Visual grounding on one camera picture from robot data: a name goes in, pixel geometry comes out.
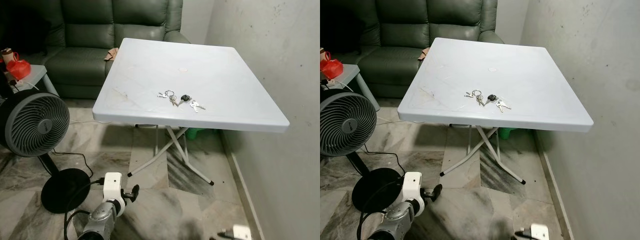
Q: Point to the small pink beige item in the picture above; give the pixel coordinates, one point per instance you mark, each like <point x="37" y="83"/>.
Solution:
<point x="423" y="54"/>
<point x="110" y="55"/>

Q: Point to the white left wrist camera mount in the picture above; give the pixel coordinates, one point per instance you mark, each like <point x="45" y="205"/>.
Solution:
<point x="413" y="185"/>
<point x="112" y="186"/>

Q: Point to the black grey floor fan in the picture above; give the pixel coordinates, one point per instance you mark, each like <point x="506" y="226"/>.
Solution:
<point x="345" y="122"/>
<point x="35" y="122"/>

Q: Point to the small white side table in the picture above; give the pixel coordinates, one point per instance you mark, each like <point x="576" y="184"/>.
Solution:
<point x="350" y="72"/>
<point x="36" y="74"/>

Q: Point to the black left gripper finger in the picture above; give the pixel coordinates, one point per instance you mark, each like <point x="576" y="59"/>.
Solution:
<point x="135" y="190"/>
<point x="437" y="190"/>

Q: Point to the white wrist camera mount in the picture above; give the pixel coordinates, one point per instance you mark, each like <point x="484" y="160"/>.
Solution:
<point x="413" y="185"/>
<point x="242" y="233"/>
<point x="539" y="232"/>
<point x="112" y="186"/>

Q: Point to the green plastic item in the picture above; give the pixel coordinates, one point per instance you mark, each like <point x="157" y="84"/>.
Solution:
<point x="199" y="132"/>
<point x="509" y="133"/>

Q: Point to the keys with black fob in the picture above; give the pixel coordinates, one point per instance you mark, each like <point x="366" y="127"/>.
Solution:
<point x="185" y="97"/>
<point x="492" y="97"/>

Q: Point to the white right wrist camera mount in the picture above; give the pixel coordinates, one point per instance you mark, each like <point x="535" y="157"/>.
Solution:
<point x="242" y="233"/>
<point x="539" y="232"/>

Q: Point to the white plastic folding table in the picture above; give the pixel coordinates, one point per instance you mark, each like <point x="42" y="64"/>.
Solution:
<point x="200" y="75"/>
<point x="510" y="75"/>

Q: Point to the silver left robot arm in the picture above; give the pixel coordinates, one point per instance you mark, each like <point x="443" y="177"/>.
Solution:
<point x="397" y="220"/>
<point x="100" y="218"/>

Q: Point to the green leather sofa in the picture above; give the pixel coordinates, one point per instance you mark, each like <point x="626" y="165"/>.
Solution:
<point x="80" y="60"/>
<point x="395" y="55"/>

